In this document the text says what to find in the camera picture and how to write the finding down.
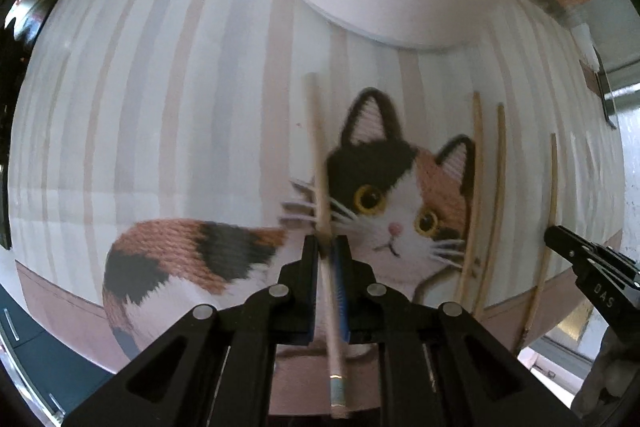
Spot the wooden chopstick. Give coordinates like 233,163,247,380
512,133,559,355
454,91,484,307
473,103,506,321
303,72,349,419

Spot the black smartphone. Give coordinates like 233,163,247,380
597,54,618,129

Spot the brown card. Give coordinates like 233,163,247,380
579,61,601,96

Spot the striped cat table mat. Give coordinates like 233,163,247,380
6,0,626,413

